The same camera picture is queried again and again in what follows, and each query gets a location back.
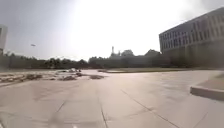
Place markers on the distant slim tower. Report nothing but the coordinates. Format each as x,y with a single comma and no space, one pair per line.
112,50

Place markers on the grass strip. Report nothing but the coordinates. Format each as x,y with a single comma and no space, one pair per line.
140,70

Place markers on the grey stone slab plaza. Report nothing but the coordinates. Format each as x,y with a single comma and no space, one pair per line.
100,100

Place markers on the row of trees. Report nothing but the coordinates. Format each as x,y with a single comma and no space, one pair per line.
66,62

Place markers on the piles of rubble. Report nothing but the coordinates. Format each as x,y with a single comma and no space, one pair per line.
68,78

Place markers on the street lamp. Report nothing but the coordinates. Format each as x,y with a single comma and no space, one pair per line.
32,45

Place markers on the large grey building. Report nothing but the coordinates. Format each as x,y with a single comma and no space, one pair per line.
196,36

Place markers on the grey stone kerb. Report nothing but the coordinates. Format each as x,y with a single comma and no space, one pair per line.
206,93

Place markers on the reddish raised paved platform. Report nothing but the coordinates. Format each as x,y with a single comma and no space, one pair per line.
213,83

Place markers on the white building with window rows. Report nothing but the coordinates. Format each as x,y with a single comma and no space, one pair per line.
2,36

